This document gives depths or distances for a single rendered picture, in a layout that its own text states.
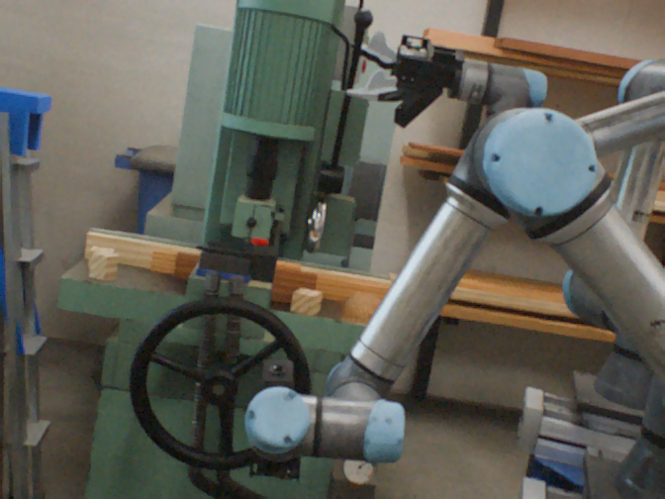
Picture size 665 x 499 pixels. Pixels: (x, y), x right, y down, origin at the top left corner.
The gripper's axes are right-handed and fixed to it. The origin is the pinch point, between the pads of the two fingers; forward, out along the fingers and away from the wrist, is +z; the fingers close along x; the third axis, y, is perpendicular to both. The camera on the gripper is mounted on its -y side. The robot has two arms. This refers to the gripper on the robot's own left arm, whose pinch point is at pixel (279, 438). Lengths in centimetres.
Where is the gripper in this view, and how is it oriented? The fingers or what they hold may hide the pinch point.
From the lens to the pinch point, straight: 146.1
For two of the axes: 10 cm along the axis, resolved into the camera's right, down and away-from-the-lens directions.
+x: 10.0, 0.9, 0.2
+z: -0.5, 3.2, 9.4
